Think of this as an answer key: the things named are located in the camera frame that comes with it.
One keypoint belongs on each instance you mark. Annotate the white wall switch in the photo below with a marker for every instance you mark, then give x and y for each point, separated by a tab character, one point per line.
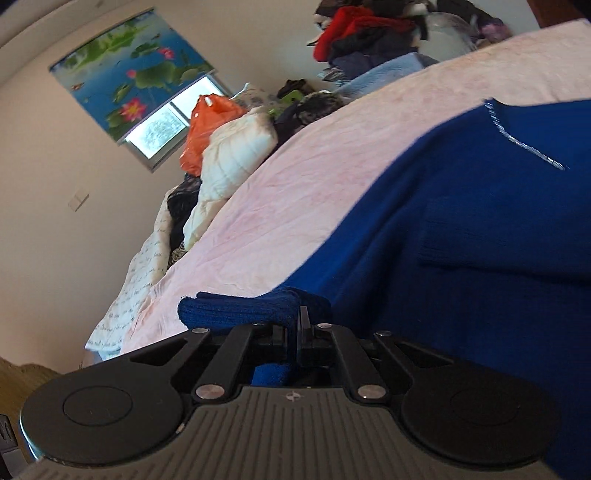
78	199

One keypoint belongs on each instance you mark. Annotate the pink bed blanket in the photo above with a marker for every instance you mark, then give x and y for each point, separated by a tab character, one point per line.
291	204

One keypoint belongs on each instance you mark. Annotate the red garment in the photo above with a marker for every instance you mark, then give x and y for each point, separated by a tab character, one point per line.
349	20

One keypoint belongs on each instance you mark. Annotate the green item on bed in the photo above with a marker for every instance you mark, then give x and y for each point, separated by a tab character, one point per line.
279	105

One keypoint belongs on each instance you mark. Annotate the white script print quilt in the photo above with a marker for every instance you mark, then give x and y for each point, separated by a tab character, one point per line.
145	269

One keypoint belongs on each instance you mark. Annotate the light blue folded blanket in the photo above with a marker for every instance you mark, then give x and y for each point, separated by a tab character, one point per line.
384	74

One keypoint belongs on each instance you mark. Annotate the white quilted jacket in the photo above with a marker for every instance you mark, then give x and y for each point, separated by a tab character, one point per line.
235	151

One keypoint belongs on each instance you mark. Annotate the blue knit sweater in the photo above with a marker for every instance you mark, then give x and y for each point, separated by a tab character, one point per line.
475	242

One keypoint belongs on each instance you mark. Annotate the leopard print garment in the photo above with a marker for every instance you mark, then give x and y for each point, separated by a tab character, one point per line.
311	108

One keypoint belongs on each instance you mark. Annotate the orange plastic bag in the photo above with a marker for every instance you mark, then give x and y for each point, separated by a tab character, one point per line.
211	112

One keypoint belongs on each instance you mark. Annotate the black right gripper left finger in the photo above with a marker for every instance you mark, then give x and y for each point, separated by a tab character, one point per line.
251	355

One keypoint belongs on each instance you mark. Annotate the lotus print roller blind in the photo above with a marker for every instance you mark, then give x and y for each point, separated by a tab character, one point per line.
123	75

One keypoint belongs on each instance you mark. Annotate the pile of dark clothes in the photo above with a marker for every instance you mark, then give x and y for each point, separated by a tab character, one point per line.
358	53

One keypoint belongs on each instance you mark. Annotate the clear plastic storage bag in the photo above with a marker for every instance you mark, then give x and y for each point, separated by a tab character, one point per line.
448	37

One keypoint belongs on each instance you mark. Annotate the window with grey frame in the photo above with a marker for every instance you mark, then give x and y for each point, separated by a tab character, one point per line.
157	137

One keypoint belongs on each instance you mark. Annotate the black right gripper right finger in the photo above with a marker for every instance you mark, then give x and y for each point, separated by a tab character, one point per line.
327	344

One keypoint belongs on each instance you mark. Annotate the black patterned garment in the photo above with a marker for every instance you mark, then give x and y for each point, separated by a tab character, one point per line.
180	203

